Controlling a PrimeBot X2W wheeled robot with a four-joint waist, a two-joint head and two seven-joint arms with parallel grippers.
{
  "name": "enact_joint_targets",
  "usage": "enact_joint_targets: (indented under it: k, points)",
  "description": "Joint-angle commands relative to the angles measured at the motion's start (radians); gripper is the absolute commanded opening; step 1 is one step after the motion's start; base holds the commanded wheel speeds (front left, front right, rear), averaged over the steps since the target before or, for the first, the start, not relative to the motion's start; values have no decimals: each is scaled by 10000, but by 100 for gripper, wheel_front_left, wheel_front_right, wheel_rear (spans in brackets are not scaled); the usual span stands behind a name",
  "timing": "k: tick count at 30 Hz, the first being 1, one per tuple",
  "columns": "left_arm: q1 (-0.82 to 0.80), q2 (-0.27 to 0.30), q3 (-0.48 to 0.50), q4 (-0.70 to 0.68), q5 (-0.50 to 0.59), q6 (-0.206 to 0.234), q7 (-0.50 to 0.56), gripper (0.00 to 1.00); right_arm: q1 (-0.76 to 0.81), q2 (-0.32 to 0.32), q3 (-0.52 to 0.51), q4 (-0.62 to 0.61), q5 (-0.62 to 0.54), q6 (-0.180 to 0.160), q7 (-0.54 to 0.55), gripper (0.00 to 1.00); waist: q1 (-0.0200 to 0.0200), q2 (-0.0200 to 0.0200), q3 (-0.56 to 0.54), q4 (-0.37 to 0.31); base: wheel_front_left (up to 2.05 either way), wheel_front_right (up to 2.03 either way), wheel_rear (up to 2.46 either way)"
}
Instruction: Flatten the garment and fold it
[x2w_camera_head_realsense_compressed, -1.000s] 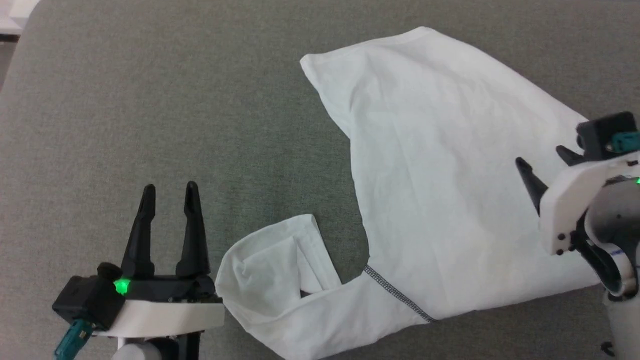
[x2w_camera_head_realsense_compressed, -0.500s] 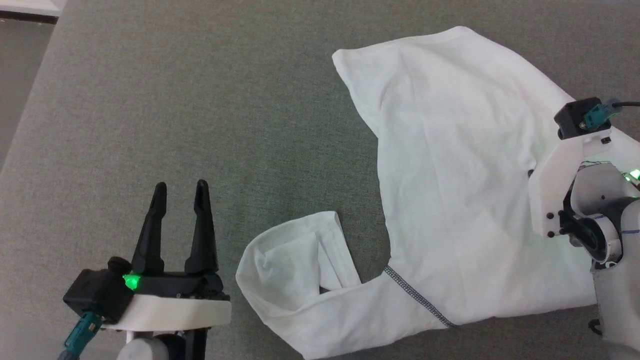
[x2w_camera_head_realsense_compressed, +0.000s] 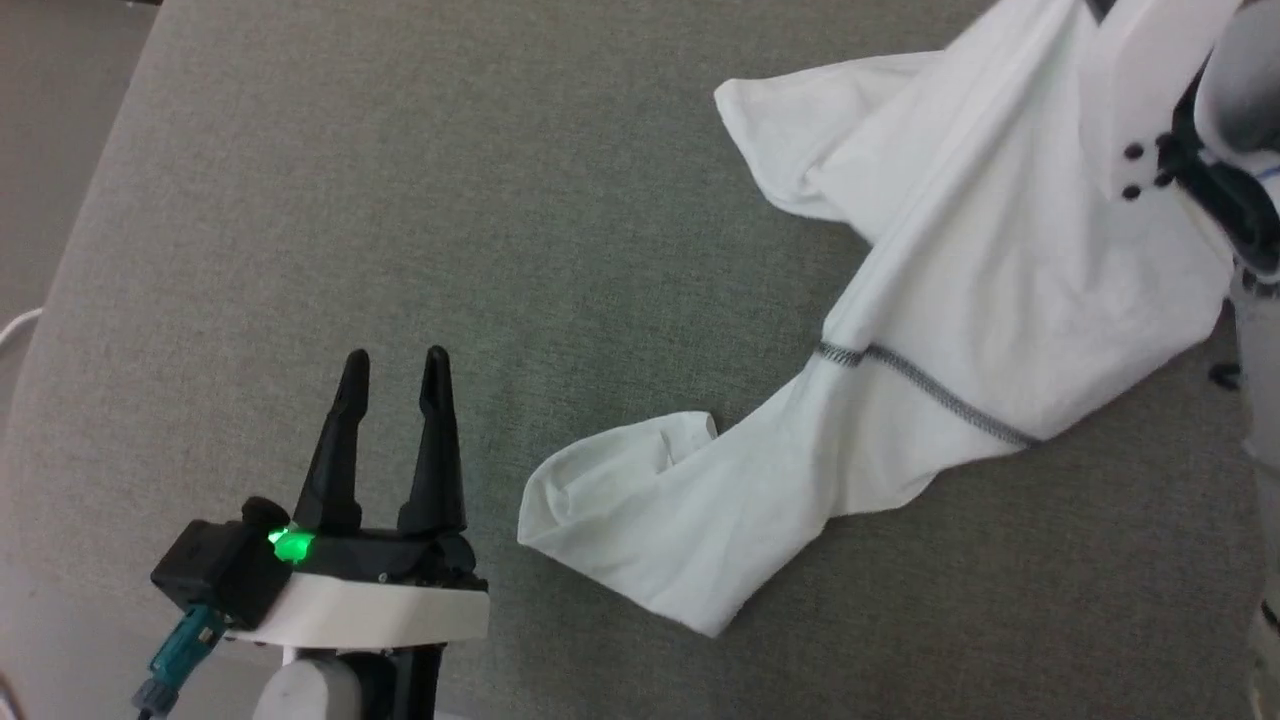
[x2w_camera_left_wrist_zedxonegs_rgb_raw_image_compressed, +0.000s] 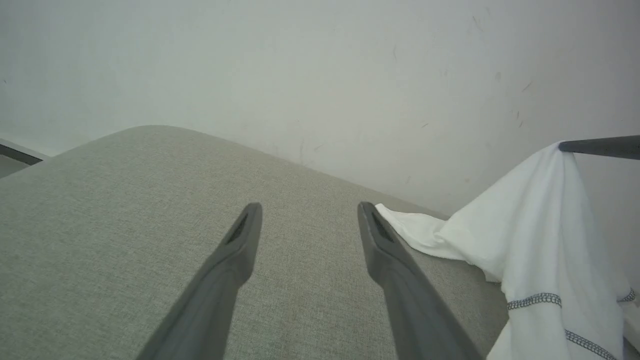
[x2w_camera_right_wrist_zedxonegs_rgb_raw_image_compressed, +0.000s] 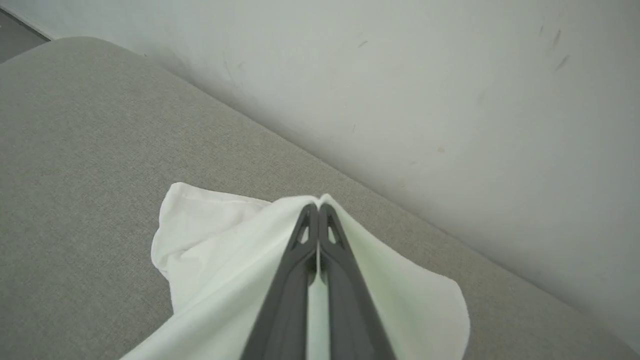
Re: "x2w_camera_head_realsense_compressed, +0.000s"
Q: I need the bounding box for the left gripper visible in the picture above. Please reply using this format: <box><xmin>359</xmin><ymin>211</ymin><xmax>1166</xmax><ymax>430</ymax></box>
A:
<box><xmin>225</xmin><ymin>345</ymin><xmax>491</xmax><ymax>649</ymax></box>

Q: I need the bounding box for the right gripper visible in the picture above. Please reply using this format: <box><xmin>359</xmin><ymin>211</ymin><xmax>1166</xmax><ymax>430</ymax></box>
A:
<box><xmin>1085</xmin><ymin>0</ymin><xmax>1246</xmax><ymax>201</ymax></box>

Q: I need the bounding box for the white long-sleeve garment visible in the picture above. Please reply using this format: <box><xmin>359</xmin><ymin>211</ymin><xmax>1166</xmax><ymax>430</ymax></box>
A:
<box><xmin>517</xmin><ymin>0</ymin><xmax>1241</xmax><ymax>639</ymax></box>

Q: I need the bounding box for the left teal cable connector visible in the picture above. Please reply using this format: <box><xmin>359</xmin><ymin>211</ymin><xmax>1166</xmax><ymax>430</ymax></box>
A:
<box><xmin>135</xmin><ymin>603</ymin><xmax>227</xmax><ymax>716</ymax></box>

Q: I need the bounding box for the white floor cable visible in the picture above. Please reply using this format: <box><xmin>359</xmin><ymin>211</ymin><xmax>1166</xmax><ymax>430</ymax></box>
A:
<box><xmin>0</xmin><ymin>308</ymin><xmax>43</xmax><ymax>354</ymax></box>

